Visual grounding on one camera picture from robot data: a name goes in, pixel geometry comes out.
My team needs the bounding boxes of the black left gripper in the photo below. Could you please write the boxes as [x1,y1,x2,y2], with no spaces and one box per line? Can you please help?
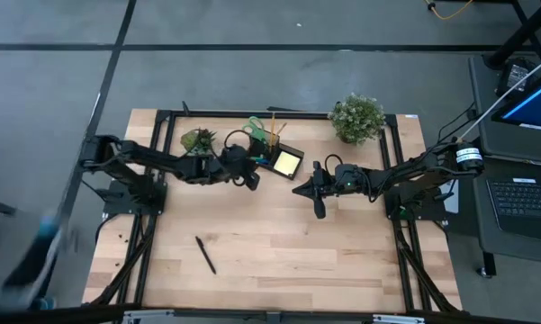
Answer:
[193,144,261,192]

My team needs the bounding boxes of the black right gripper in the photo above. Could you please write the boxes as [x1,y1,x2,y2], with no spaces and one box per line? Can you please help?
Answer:
[292,160,366,221]

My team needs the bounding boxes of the yellow sticky note pad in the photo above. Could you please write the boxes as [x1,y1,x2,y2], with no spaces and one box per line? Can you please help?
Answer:
[273,150,301,176]

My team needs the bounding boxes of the green handled scissors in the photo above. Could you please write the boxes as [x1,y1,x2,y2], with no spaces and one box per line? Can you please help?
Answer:
[241,115,267,144]

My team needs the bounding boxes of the black pen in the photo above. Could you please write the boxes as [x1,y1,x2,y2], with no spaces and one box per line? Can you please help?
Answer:
[194,236,218,275]

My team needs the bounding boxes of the black mesh desk organizer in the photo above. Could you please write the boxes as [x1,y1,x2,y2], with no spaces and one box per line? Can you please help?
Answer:
[247,128,306,181]

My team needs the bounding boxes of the succulent plant in black pot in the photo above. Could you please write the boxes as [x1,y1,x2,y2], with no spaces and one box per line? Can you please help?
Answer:
[179,127,218,157]

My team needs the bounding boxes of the bushy plant in black pot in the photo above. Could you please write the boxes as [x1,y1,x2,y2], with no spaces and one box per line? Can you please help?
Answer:
[327,93,387,145]

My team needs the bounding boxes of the white paper sheet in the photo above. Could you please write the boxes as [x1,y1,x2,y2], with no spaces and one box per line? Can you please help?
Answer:
[444,191,460,215]

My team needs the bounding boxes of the black side desk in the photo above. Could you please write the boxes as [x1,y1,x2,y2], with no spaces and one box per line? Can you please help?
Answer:
[467,53,541,278]

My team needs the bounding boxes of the black laptop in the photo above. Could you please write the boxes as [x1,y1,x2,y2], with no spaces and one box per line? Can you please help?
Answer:
[474,157,541,242]

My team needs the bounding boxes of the black crossbar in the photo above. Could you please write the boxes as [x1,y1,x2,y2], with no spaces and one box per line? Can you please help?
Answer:
[0,304,541,324]

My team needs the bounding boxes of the black power adapter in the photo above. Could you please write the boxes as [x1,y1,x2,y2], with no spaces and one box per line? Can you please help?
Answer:
[497,58,539,95]

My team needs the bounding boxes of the white rod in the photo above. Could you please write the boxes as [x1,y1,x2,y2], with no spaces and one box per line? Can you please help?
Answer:
[449,49,541,145]

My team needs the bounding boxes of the computer monitor with blue screen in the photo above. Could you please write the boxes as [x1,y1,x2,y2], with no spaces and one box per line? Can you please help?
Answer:
[491,62,541,132]

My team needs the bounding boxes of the person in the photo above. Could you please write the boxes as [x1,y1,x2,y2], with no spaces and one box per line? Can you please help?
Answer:
[0,209,80,311]

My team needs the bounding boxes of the black stand legs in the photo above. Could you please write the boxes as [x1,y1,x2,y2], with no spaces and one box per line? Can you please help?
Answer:
[483,0,541,71]

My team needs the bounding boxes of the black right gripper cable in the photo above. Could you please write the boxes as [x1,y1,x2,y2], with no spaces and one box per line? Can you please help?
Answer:
[324,153,344,172]

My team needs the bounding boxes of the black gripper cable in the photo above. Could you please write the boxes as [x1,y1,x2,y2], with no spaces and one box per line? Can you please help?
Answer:
[324,153,344,172]
[223,129,253,152]

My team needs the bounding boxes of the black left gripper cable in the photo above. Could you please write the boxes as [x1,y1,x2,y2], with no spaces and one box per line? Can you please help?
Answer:
[223,129,253,152]

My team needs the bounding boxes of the black table frame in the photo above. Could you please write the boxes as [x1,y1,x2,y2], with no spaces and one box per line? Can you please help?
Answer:
[87,109,463,316]

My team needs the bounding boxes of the silver bracket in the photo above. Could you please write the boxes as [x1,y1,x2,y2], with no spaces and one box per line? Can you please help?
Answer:
[122,310,175,324]
[372,313,427,324]

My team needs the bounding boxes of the yellow cable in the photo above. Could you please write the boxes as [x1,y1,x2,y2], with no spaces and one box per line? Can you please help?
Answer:
[425,0,474,22]

